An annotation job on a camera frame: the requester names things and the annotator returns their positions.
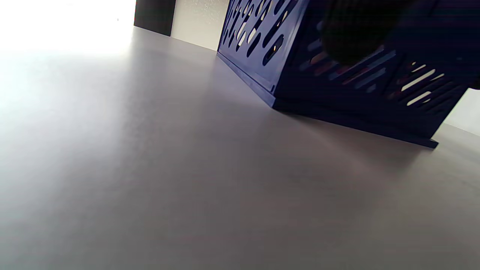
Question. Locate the person's left hand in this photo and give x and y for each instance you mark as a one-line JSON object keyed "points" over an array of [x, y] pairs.
{"points": [[356, 33]]}

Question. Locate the blue plastic file holder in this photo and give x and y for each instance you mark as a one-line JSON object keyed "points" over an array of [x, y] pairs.
{"points": [[285, 33]]}

